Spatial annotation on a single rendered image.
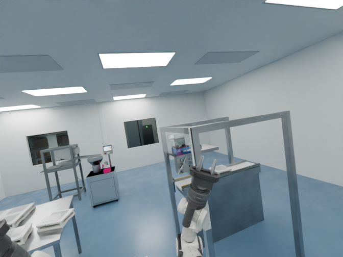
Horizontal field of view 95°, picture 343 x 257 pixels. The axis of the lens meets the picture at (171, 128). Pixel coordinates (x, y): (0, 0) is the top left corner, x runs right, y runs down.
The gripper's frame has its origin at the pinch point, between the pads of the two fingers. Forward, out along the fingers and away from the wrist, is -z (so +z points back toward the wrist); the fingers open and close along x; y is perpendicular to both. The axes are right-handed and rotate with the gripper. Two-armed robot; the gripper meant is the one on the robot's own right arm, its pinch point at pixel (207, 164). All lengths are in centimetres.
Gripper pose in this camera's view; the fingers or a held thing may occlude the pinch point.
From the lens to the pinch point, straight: 67.4
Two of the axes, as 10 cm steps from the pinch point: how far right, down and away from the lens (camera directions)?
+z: -2.3, 9.5, 2.3
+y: 1.3, -2.0, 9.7
